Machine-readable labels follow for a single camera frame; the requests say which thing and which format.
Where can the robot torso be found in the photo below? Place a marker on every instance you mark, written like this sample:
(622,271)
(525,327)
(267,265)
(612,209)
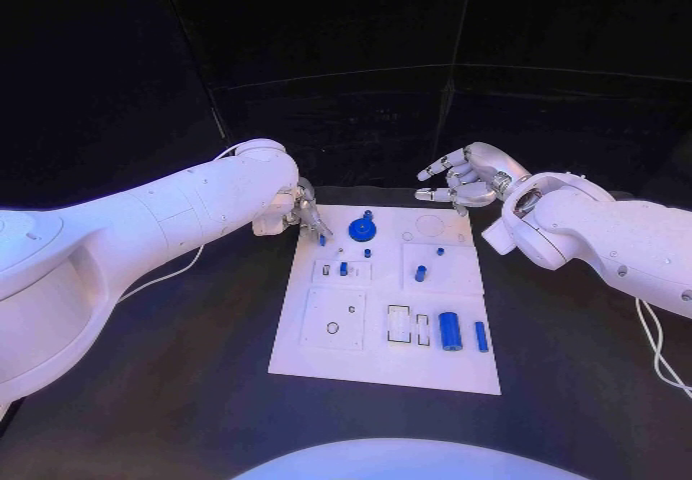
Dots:
(412,461)

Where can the thin blue cylinder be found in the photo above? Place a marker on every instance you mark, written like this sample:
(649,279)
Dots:
(481,336)

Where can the blue rectangular plug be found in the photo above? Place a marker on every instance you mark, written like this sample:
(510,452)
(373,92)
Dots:
(344,268)

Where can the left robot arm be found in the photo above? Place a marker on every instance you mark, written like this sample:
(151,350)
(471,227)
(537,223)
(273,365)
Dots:
(109,232)

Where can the blue gear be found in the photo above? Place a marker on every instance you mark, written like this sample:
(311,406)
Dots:
(362,227)

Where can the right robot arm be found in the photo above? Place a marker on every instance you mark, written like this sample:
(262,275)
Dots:
(606,240)

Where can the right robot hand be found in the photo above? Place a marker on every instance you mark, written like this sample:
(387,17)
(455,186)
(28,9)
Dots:
(481,176)

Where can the white task board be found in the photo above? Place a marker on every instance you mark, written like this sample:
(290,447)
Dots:
(378,318)

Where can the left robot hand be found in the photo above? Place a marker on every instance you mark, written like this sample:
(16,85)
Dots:
(309,213)

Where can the thick blue cylinder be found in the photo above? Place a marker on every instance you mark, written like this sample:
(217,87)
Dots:
(450,331)

